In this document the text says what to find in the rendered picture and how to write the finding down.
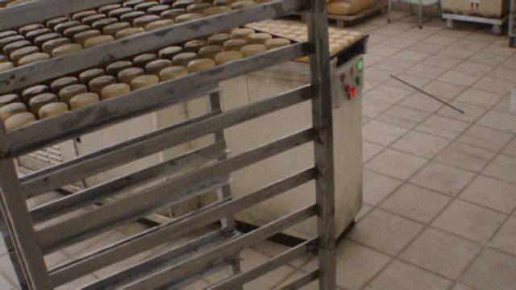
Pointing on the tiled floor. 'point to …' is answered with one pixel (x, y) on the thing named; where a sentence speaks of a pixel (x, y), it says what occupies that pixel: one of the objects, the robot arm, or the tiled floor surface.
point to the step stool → (419, 7)
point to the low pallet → (350, 15)
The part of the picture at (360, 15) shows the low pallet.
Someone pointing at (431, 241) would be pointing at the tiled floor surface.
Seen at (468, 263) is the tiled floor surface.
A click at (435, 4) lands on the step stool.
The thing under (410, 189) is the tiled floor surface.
